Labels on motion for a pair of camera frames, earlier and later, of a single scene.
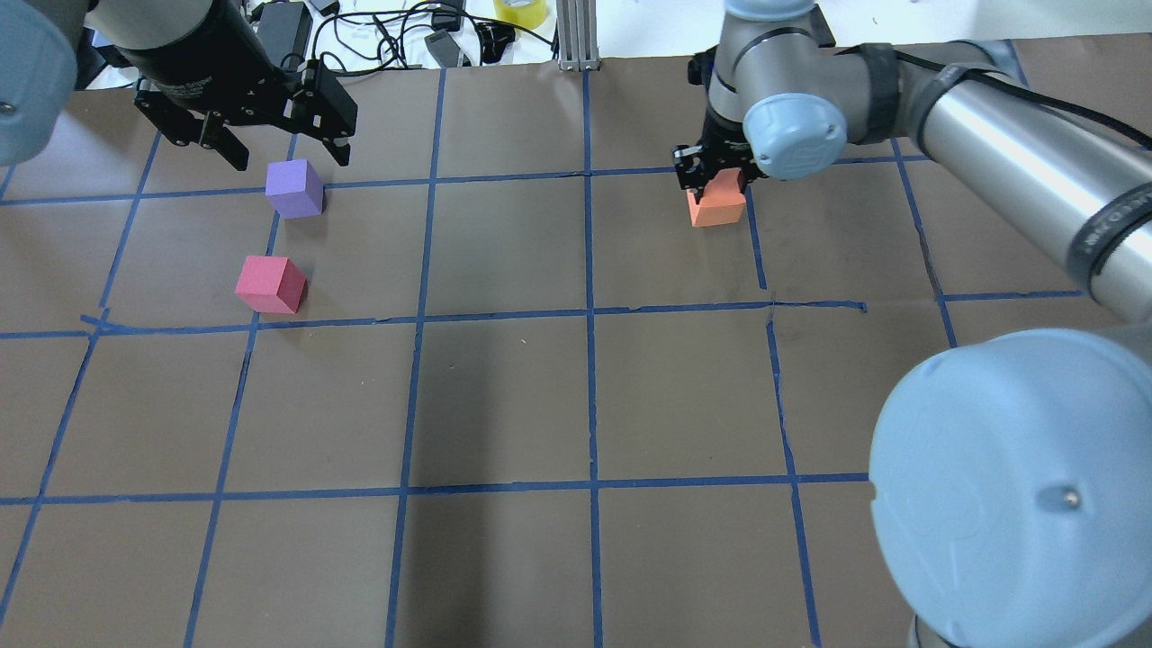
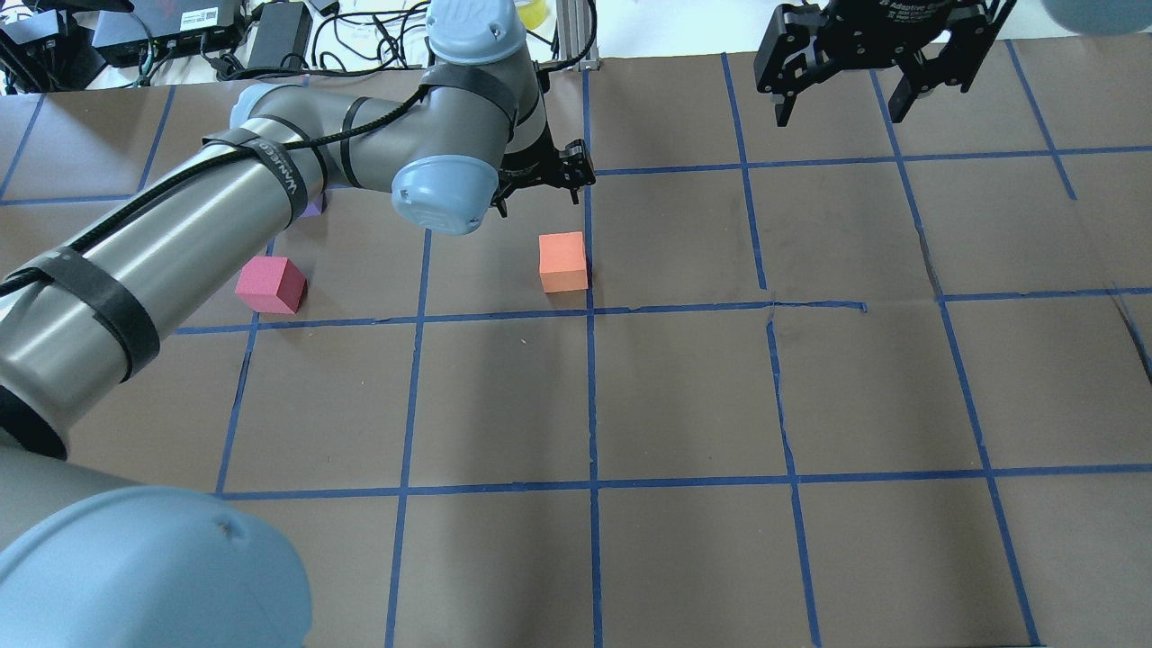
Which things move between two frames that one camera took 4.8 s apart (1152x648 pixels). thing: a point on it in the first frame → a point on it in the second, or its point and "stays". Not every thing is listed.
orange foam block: (723, 202) → (562, 262)
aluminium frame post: (577, 35) stays
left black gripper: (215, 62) → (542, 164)
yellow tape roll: (527, 13) stays
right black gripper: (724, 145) → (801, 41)
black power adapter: (284, 29) stays
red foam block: (271, 284) stays
